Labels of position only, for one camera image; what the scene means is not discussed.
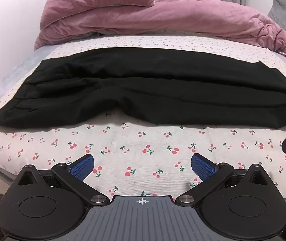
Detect black pants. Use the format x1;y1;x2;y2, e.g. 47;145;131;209
0;47;286;129

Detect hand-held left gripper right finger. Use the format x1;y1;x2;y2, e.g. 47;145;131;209
177;153;267;204

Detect pink duvet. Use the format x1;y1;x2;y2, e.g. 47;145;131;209
34;0;286;65

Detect cherry print bed sheet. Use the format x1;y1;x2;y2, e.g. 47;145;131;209
0;34;286;199

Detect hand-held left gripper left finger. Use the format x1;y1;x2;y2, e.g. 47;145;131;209
17;154;110;204

